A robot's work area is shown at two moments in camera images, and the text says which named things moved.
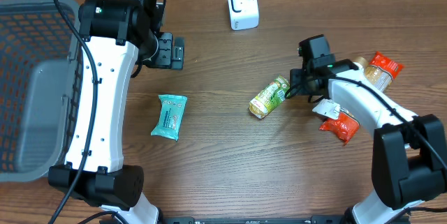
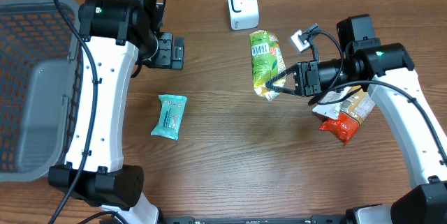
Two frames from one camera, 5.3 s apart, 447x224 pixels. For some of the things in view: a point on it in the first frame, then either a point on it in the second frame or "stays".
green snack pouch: (270, 97) -> (268, 63)
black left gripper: (171, 51) stays
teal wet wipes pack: (172, 107) stays
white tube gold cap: (328, 108) stays
